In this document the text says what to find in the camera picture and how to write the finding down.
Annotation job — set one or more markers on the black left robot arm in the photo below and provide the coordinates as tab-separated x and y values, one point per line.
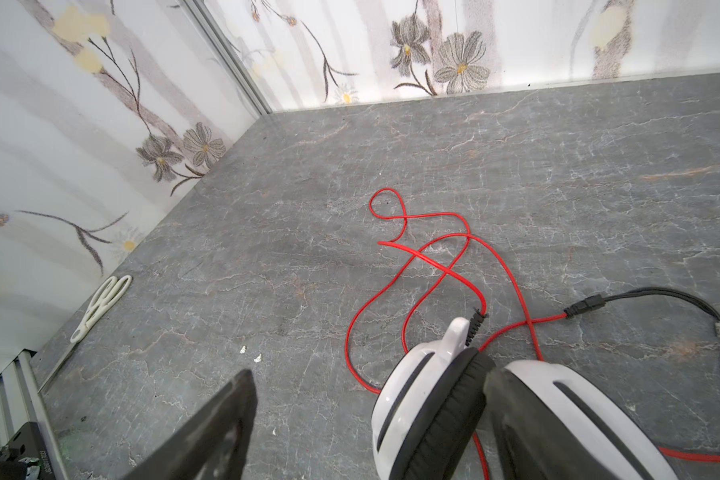
26	456

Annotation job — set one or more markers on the white scissors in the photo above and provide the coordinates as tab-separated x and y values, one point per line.
104	298

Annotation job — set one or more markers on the white black headset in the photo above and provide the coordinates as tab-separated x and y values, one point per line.
432	402

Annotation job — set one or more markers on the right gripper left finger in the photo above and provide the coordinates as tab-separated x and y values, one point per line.
213	443

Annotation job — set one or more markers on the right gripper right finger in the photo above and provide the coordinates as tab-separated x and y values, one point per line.
532	442

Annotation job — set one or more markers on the aluminium mounting rail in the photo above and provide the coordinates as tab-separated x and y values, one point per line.
21	402

